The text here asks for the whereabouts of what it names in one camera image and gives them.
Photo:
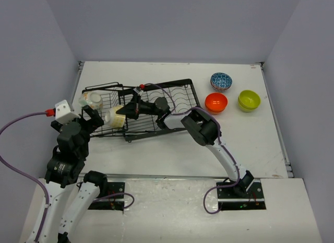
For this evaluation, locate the green bowl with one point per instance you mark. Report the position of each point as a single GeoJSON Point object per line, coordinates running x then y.
{"type": "Point", "coordinates": [248, 101]}

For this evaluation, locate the white bowl yellow dots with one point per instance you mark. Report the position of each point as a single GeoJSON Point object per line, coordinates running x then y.
{"type": "Point", "coordinates": [114, 120]}

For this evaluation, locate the white bowl leaf pattern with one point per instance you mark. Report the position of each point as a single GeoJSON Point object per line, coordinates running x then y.
{"type": "Point", "coordinates": [92, 99]}

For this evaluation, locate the blue patterned bowl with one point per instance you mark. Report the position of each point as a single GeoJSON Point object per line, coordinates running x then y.
{"type": "Point", "coordinates": [221, 81]}

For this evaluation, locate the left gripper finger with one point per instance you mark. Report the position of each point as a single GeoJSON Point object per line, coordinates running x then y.
{"type": "Point", "coordinates": [88, 113]}
{"type": "Point", "coordinates": [96, 120]}

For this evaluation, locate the black wire dish rack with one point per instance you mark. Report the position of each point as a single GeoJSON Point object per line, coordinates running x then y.
{"type": "Point", "coordinates": [180, 94]}

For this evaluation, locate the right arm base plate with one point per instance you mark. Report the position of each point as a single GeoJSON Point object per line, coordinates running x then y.
{"type": "Point", "coordinates": [253, 199]}

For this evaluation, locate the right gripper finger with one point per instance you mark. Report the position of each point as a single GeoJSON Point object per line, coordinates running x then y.
{"type": "Point", "coordinates": [130, 110]}
{"type": "Point", "coordinates": [136, 98]}

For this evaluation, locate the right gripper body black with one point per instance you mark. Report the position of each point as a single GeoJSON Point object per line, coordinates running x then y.
{"type": "Point", "coordinates": [147, 108]}

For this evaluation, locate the orange bowl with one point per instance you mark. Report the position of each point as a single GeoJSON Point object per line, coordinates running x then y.
{"type": "Point", "coordinates": [216, 102]}

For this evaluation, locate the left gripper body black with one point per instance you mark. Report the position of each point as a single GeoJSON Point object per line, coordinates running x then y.
{"type": "Point", "coordinates": [88, 125]}

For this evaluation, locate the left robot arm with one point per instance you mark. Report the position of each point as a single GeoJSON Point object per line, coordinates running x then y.
{"type": "Point", "coordinates": [56, 222]}

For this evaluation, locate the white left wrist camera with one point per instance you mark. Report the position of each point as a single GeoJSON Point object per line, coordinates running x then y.
{"type": "Point", "coordinates": [64, 112]}

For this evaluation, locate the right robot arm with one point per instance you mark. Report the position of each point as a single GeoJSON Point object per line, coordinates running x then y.
{"type": "Point", "coordinates": [202, 127]}

